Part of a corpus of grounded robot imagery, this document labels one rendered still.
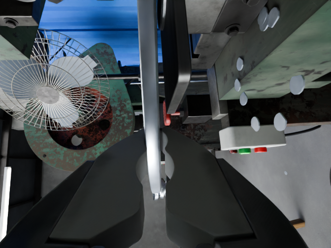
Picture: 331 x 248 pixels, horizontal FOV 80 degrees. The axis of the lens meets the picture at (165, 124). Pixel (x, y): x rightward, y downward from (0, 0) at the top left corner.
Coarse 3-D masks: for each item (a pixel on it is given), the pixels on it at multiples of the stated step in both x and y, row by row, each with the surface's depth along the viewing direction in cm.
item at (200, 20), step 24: (168, 0) 21; (192, 0) 24; (216, 0) 24; (240, 0) 25; (264, 0) 25; (168, 24) 22; (192, 24) 28; (216, 24) 29; (240, 24) 29; (168, 48) 23; (168, 72) 24; (168, 96) 26
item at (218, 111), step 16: (208, 80) 53; (288, 96) 49; (304, 96) 49; (320, 96) 50; (224, 112) 46; (240, 112) 47; (256, 112) 47; (272, 112) 48; (288, 112) 48; (304, 112) 48; (320, 112) 49; (224, 128) 50
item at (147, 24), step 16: (144, 0) 8; (144, 16) 9; (144, 32) 9; (144, 48) 9; (144, 64) 9; (144, 80) 9; (144, 96) 10; (144, 112) 10; (144, 128) 10; (160, 160) 12; (160, 176) 14
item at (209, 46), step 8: (192, 40) 45; (200, 40) 37; (208, 40) 38; (216, 40) 38; (224, 40) 38; (192, 48) 44; (200, 48) 40; (208, 48) 40; (216, 48) 40; (192, 56) 44; (200, 56) 43; (208, 56) 43; (216, 56) 44; (192, 64) 47; (200, 64) 47; (208, 64) 47
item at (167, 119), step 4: (164, 100) 56; (164, 104) 56; (164, 108) 56; (164, 112) 57; (176, 112) 57; (164, 116) 58; (168, 116) 54; (164, 120) 59; (168, 120) 55; (168, 124) 57
